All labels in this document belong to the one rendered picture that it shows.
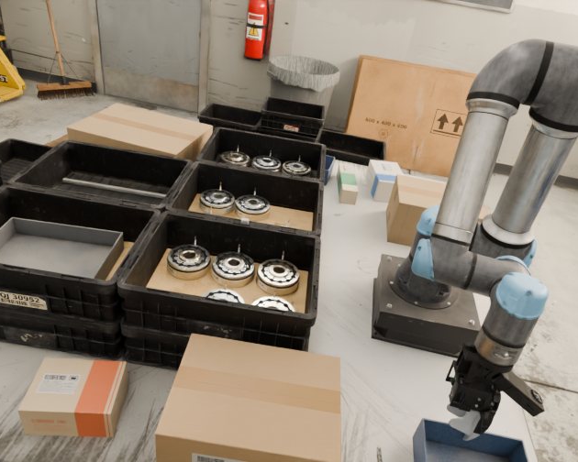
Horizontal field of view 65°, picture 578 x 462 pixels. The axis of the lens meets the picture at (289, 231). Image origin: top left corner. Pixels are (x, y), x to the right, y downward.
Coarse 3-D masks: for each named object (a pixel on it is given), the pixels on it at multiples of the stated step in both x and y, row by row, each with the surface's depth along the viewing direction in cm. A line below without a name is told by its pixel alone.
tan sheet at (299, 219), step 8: (192, 208) 134; (272, 208) 141; (280, 208) 141; (288, 208) 142; (232, 216) 134; (272, 216) 137; (280, 216) 137; (288, 216) 138; (296, 216) 138; (304, 216) 139; (312, 216) 140; (272, 224) 133; (280, 224) 134; (296, 224) 135; (304, 224) 136
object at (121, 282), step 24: (192, 216) 113; (144, 240) 102; (120, 288) 88; (144, 288) 89; (312, 288) 96; (216, 312) 89; (240, 312) 89; (264, 312) 88; (288, 312) 89; (312, 312) 90
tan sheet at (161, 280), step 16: (160, 272) 109; (208, 272) 111; (256, 272) 114; (304, 272) 116; (160, 288) 104; (176, 288) 105; (192, 288) 106; (208, 288) 106; (224, 288) 107; (240, 288) 108; (256, 288) 109; (304, 288) 111; (304, 304) 106
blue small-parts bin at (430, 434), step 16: (416, 432) 93; (432, 432) 92; (448, 432) 91; (416, 448) 90; (432, 448) 93; (448, 448) 93; (464, 448) 93; (480, 448) 93; (496, 448) 92; (512, 448) 91
